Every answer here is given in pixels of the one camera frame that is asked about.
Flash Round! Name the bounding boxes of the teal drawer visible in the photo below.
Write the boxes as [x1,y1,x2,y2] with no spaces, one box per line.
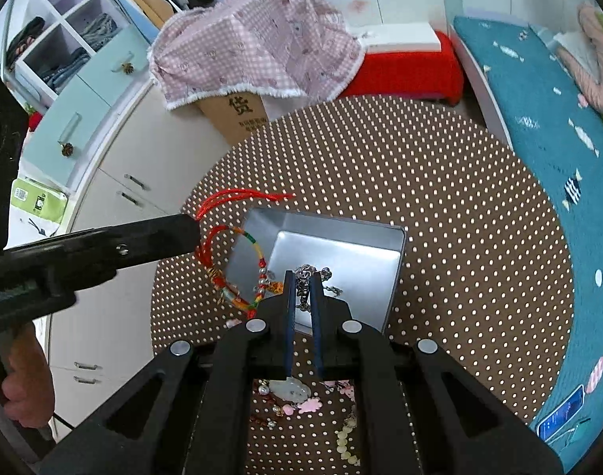
[22,76,115,195]
[76,27,152,108]

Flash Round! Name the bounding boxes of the cardboard box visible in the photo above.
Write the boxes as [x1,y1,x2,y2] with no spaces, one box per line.
[197,86,271,147]

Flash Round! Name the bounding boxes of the person's left hand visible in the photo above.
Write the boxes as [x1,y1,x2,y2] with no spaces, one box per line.
[0,321,56,429]

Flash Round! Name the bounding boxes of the white book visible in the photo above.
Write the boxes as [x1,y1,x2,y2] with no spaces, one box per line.
[348,22,444,53]

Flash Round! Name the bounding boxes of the dark folded clothes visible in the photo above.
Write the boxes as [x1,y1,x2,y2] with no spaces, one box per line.
[7,16,46,68]

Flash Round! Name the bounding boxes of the pink checkered cloth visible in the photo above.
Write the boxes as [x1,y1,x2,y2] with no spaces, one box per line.
[148,0,367,112]

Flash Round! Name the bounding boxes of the green packet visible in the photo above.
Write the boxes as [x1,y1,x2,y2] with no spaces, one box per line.
[11,178,68,224]

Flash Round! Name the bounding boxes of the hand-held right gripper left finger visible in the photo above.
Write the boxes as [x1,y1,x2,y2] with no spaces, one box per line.
[39,270,297,475]

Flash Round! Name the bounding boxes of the silver metal tin box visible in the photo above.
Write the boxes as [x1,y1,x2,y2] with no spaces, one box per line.
[226,208,408,335]

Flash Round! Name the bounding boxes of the white wardrobe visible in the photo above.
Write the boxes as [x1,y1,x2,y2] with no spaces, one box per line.
[2,0,233,407]

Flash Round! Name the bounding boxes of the folded blue jeans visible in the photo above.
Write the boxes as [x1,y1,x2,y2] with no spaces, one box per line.
[39,47,93,88]

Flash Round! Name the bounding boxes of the cream bead bracelet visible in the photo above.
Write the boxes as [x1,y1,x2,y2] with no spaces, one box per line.
[335,416,358,462]

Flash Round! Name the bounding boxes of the red covered stool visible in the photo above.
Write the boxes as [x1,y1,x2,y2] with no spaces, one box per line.
[338,32,465,106]

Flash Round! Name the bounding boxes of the white cloth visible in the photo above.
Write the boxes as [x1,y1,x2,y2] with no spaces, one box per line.
[553,31,602,81]

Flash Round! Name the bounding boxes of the white bed frame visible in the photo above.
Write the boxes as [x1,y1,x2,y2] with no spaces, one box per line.
[442,0,603,155]

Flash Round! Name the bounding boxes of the teal printed bedsheet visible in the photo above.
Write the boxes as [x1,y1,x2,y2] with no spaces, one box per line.
[452,15,603,474]

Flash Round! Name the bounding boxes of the silver chain bracelet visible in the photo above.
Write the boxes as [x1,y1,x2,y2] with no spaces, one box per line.
[294,264,343,312]

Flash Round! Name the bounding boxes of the pink blanket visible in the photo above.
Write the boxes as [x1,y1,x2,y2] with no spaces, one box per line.
[559,2,603,120]

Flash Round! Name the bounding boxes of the multicolour braided bracelet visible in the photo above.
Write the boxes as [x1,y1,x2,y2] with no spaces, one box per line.
[195,225,285,319]

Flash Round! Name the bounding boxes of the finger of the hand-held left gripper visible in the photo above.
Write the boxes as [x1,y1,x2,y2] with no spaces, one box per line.
[5,213,202,279]

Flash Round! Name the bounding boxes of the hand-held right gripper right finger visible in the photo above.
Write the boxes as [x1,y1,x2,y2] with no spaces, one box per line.
[309,270,564,475]

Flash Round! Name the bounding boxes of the folded grey jeans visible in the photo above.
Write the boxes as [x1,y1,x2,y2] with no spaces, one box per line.
[81,12,119,53]

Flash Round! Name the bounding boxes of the smartphone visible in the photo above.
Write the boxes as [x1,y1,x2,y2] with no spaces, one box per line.
[536,385,587,442]

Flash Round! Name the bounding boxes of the pale jade pendant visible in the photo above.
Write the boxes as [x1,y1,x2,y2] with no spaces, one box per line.
[269,377,313,400]

